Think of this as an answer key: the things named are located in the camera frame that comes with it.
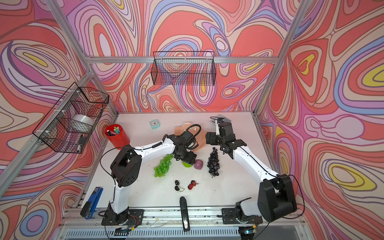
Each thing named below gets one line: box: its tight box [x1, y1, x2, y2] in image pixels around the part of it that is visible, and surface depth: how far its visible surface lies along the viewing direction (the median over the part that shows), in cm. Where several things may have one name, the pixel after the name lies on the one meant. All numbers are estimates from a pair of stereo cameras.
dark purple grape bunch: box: [207, 147, 220, 178], surface depth 90 cm
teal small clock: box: [150, 119, 161, 130], surface depth 113 cm
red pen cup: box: [105, 124, 130, 149], surface depth 95 cm
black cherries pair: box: [174, 180, 185, 192], surface depth 84 cm
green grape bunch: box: [153, 153, 174, 178], surface depth 88 cm
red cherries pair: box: [187, 180, 199, 190], surface depth 84 cm
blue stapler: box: [80, 187, 104, 220], surface depth 77 cm
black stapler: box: [179, 196, 191, 232], surface depth 74 cm
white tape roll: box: [72, 114, 95, 126], surface depth 75 cm
